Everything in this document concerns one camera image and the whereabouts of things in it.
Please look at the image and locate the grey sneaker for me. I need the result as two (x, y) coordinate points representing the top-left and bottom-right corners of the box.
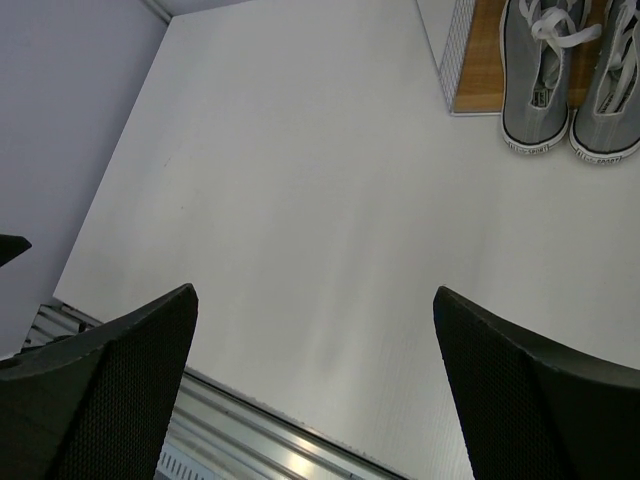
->
(569, 1), (639, 165)
(500, 0), (602, 155)

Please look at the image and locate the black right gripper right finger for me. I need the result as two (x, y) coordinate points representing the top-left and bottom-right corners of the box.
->
(433, 286), (639, 479)

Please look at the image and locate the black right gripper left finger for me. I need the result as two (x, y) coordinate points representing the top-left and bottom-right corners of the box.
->
(1, 284), (198, 479)

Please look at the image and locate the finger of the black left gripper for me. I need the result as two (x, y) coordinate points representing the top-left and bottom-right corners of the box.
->
(0, 234), (32, 266)

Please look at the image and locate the aluminium mounting rail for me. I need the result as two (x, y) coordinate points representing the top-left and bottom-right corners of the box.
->
(19, 294), (416, 480)

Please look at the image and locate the slotted grey cable duct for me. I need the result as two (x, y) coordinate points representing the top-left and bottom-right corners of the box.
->
(154, 443), (214, 480)

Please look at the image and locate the white wire shoe shelf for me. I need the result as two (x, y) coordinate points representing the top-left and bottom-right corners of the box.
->
(414, 0), (609, 118)

